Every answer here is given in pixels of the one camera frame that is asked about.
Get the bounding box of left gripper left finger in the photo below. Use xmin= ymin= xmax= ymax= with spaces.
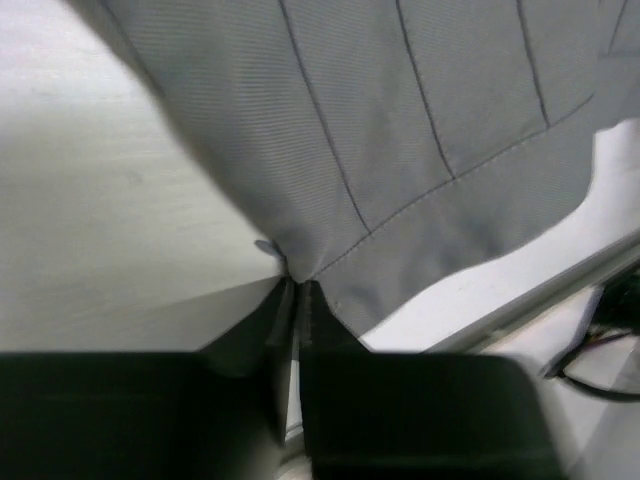
xmin=1 ymin=279 xmax=295 ymax=479

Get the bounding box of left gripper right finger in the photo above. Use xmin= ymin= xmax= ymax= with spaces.
xmin=297 ymin=282 xmax=565 ymax=480

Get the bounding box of grey pleated skirt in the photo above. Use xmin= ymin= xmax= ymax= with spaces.
xmin=77 ymin=1 xmax=639 ymax=333

